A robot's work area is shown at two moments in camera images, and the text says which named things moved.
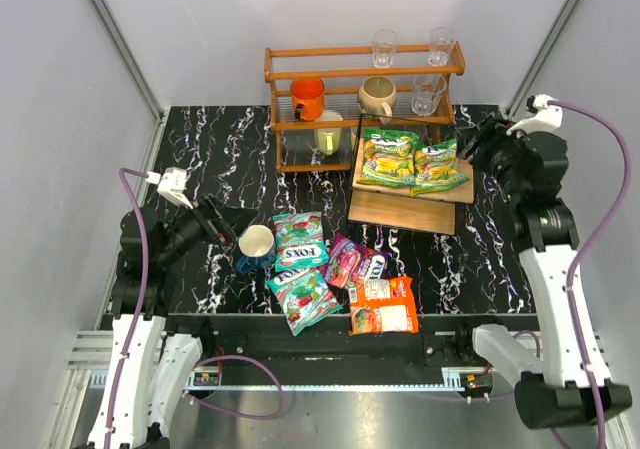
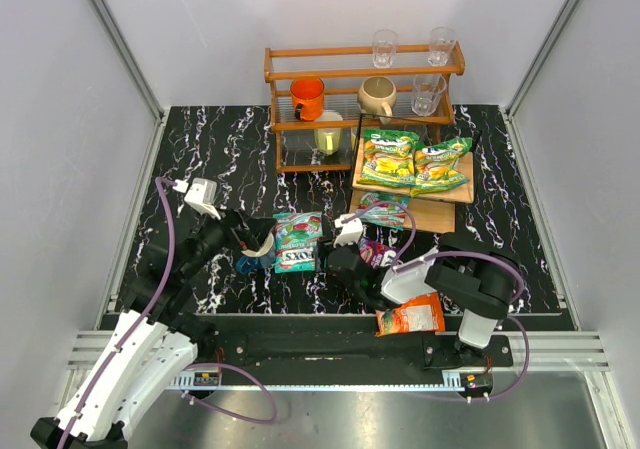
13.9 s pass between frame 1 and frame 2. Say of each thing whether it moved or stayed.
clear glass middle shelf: stayed
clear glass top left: stayed
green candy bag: stayed
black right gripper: moved
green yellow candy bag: stayed
